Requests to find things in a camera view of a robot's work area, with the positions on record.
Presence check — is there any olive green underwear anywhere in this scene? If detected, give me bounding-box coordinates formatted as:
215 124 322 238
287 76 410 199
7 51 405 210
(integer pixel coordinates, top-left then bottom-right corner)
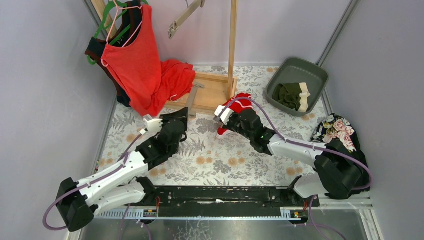
272 82 311 113

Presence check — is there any green plastic hanger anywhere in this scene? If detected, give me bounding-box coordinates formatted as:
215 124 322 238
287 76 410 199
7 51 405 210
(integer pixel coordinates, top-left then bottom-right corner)
86 0 150 66

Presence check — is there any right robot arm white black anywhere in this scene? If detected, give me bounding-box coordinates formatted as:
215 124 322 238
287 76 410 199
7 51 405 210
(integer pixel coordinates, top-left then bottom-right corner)
219 109 364 200

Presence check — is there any red underwear with white lettering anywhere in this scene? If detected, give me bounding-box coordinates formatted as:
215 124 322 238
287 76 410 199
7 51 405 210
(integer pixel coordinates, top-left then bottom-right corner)
217 92 253 138

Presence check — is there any grey plastic bin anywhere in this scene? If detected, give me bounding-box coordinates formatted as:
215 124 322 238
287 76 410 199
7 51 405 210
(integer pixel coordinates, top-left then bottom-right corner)
264 57 329 117

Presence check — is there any black floral garment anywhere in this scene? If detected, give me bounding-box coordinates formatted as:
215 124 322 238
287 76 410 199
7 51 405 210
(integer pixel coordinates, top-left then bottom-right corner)
311 113 370 200

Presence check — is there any wooden clothes rack stand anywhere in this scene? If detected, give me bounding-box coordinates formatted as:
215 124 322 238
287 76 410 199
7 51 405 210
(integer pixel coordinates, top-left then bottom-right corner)
175 0 238 115

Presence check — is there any red tank top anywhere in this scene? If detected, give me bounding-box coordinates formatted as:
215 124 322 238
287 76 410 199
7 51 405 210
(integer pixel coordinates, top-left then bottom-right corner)
101 4 196 116

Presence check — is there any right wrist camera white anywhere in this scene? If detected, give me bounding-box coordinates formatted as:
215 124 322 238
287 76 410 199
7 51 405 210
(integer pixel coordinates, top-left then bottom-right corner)
214 105 234 125

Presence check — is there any pink wire hanger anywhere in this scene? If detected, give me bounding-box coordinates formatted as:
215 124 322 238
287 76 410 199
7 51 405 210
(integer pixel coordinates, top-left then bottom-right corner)
106 0 143 48

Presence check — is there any floral table cloth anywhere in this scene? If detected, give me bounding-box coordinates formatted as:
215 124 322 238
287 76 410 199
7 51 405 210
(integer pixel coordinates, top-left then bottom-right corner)
95 66 327 186

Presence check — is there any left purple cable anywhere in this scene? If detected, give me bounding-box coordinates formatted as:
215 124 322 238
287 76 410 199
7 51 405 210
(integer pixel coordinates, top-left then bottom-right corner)
42 132 153 240

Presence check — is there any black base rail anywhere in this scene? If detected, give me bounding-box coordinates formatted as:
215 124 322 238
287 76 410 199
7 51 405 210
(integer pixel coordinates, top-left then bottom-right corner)
134 186 320 218

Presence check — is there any dark striped garment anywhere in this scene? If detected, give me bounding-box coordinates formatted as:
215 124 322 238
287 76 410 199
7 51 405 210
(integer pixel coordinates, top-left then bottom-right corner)
85 0 140 108

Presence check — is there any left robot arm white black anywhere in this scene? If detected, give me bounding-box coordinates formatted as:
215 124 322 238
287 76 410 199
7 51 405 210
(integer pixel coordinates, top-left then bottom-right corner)
52 107 189 232

